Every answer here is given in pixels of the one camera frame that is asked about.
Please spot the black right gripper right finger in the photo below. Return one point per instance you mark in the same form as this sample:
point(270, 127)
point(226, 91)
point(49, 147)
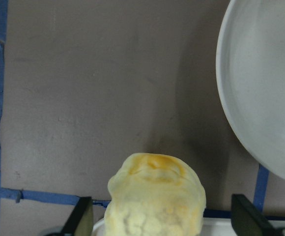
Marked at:
point(246, 220)

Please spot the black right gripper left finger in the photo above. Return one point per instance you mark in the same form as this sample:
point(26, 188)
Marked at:
point(80, 221)

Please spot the yellow bread roll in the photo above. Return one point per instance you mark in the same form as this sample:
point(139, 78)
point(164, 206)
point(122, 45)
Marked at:
point(155, 195)

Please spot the white shallow plate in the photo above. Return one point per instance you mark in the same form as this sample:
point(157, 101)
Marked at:
point(250, 73)

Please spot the white rectangular tray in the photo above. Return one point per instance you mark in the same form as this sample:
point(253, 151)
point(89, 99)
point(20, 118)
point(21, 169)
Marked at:
point(223, 227)

